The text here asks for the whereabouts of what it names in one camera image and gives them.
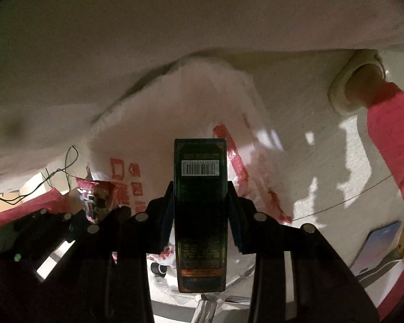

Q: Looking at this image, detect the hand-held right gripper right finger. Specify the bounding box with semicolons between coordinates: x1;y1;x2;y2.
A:
227;182;379;323

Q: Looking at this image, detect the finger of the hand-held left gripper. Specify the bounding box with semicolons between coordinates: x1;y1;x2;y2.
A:
37;208;90;242
101;206;133;229

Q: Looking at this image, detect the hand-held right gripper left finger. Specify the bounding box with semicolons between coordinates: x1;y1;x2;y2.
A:
30;182;175;323

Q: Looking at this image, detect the red snack packet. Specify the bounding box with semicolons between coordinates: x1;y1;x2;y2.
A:
72;177;122;224

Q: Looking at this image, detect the dark green carton box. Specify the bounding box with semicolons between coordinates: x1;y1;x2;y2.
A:
174;139;228;293

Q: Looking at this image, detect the white red-printed plastic bag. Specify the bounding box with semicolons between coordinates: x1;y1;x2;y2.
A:
84;55;293;297

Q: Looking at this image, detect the cardboard box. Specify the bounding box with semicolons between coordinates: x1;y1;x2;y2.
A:
0;171;54;206

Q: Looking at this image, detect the shiny silver wrapper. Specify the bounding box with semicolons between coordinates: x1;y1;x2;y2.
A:
191;294;253;323

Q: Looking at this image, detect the smartphone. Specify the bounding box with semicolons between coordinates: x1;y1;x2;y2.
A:
352;221;402;276

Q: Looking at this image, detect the white slipper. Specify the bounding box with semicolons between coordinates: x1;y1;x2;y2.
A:
329;50;388;115

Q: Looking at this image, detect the right arm pink sleeve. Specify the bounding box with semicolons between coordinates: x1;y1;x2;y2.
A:
347;64;404;217

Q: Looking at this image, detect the white cloth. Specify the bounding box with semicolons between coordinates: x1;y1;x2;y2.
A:
0;0;404;189

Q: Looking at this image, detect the black cable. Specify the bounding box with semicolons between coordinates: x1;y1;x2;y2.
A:
0;145;79;206

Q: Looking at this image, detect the thin floor cable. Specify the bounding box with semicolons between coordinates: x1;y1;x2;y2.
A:
294;174;403;221

